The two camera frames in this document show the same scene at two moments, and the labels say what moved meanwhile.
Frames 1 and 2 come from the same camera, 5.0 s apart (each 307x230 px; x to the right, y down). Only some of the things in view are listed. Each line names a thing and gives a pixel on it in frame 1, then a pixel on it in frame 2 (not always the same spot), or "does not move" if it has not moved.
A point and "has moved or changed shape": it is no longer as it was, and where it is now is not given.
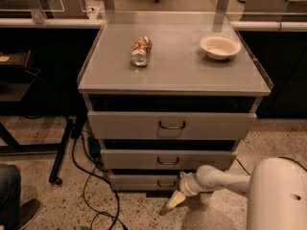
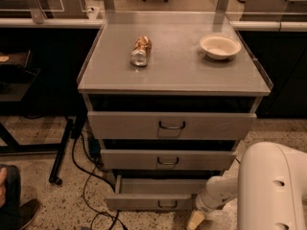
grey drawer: [169, 125] does not move
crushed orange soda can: [141, 51] does not move
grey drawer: [165, 159] does not move
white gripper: [188, 184] to [204, 202]
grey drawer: [145, 182] has moved or changed shape
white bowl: [220, 47] does not move
